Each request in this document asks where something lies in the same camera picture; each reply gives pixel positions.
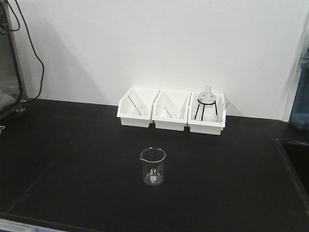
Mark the black lab sink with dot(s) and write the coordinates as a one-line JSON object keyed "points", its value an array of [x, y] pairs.
{"points": [[295, 155]]}

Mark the beaker in left bin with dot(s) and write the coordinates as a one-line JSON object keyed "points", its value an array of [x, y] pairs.
{"points": [[143, 110]]}

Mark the right white plastic bin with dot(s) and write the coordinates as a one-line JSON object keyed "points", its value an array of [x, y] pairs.
{"points": [[199, 116]]}

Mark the glass fronted cabinet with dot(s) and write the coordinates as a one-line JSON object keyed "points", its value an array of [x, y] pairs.
{"points": [[12, 86]]}

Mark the large glass beaker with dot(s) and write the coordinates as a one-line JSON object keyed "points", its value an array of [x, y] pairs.
{"points": [[153, 166]]}

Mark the blue container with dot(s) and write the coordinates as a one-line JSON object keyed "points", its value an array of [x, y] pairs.
{"points": [[300, 111]]}

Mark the middle white plastic bin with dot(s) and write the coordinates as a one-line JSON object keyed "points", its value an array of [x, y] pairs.
{"points": [[174, 100]]}

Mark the round-bottom glass flask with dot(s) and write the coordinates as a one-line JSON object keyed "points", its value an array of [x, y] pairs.
{"points": [[207, 98]]}

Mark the white plastic bin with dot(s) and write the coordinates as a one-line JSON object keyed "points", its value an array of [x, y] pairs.
{"points": [[140, 96], [174, 100], [199, 116]]}

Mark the beaker in middle bin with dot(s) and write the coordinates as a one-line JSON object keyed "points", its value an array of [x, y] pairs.
{"points": [[175, 112]]}

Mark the left white plastic bin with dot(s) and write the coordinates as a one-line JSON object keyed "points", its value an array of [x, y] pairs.
{"points": [[140, 96]]}

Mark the glass funnel in right bin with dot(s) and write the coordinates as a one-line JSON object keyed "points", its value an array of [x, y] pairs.
{"points": [[225, 104]]}

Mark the beaker in bin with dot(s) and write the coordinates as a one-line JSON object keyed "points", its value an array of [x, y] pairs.
{"points": [[175, 112], [143, 110]]}

